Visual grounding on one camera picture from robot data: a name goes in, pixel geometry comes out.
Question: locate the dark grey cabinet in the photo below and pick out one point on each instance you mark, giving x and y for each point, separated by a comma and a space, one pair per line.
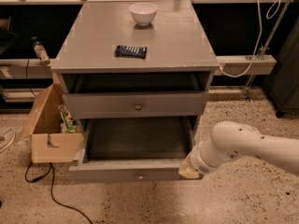
282, 85

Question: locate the open cardboard box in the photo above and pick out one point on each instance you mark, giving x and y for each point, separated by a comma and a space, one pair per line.
44, 126

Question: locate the grey drawer cabinet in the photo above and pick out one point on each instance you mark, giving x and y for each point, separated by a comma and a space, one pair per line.
175, 40

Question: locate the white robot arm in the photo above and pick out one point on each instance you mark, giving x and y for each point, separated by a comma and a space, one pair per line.
230, 141

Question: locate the white ceramic bowl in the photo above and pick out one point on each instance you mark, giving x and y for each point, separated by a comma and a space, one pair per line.
143, 13

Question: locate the yellowish foam-covered gripper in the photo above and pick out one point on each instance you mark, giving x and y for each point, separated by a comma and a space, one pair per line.
196, 160

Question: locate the grey top drawer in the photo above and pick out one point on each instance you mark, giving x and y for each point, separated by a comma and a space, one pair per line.
98, 96

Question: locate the metal support pole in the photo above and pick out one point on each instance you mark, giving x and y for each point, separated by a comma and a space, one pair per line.
257, 56

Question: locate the green snack bag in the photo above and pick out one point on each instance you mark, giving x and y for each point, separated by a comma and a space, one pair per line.
68, 125

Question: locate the clear plastic bottle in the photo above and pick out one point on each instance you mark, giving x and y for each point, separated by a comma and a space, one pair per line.
40, 51

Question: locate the grey drawer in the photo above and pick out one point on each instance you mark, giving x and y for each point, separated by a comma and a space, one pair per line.
98, 96
133, 150

